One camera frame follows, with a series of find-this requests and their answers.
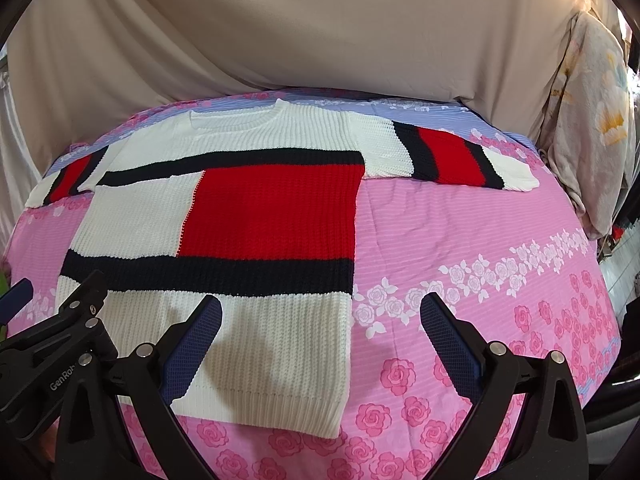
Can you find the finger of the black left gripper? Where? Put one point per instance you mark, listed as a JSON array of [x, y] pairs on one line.
[[15, 299], [55, 319]]

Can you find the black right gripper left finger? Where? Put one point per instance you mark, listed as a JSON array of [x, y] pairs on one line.
[[93, 441]]

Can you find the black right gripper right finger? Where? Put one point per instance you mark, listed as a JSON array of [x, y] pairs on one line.
[[549, 439]]

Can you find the white red black knit sweater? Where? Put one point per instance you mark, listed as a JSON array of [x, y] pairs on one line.
[[257, 208]]

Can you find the pink floral bed sheet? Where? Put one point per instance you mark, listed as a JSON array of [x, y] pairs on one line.
[[517, 266]]

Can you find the beige curtain cloth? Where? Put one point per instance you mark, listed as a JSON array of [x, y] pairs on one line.
[[79, 68]]

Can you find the floral cream hanging cloth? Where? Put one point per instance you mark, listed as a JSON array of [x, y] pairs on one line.
[[585, 136]]

